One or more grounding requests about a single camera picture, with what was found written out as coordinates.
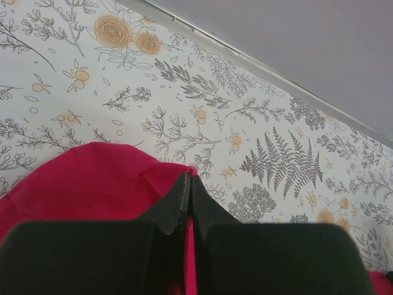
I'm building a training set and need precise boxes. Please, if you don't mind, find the floral patterned table mat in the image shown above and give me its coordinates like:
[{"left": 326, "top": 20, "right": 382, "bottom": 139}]
[{"left": 1, "top": 1, "right": 392, "bottom": 272}]

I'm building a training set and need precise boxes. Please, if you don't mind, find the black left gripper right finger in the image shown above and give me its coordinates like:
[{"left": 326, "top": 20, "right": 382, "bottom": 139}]
[{"left": 190, "top": 176, "right": 375, "bottom": 294}]

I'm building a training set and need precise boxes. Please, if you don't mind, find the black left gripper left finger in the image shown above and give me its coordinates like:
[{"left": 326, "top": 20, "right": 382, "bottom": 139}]
[{"left": 1, "top": 172, "right": 191, "bottom": 294}]

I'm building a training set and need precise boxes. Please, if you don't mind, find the pink t-shirt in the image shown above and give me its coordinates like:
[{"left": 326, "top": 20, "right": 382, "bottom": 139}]
[{"left": 1, "top": 143, "right": 392, "bottom": 294}]

